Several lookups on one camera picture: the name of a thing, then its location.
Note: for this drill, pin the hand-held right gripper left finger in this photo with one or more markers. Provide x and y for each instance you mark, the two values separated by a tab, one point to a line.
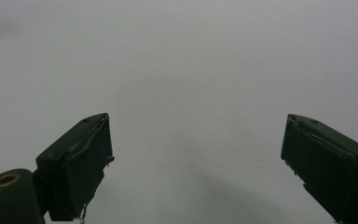
77	168

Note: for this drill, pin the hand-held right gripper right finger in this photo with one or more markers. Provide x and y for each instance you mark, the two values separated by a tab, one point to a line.
326	165

